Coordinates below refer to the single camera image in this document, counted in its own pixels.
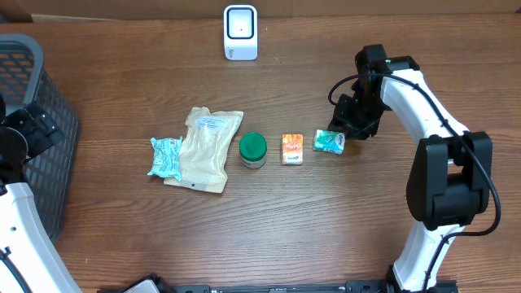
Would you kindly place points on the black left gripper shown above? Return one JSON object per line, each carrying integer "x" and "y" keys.
{"x": 37, "y": 126}

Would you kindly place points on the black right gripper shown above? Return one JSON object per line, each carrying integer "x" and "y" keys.
{"x": 343, "y": 118}

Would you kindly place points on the teal tissue pack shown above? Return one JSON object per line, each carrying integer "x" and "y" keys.
{"x": 329, "y": 141}

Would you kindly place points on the orange tissue pack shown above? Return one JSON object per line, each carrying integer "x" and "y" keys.
{"x": 292, "y": 149}

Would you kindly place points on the green lid jar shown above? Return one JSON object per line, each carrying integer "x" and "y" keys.
{"x": 253, "y": 150}

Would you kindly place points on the light blue snack packet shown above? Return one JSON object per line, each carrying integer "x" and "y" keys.
{"x": 166, "y": 161}

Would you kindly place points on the white plastic pouch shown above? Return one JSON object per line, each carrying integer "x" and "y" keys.
{"x": 205, "y": 148}

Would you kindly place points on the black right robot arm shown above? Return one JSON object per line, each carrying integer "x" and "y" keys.
{"x": 450, "y": 179}

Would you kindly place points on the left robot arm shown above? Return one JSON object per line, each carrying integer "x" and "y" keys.
{"x": 29, "y": 260}

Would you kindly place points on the white barcode scanner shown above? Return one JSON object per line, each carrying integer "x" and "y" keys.
{"x": 240, "y": 37}

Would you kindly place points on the grey plastic mesh basket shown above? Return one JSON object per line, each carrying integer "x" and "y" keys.
{"x": 24, "y": 80}

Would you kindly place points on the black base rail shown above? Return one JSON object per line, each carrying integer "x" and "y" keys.
{"x": 277, "y": 288}

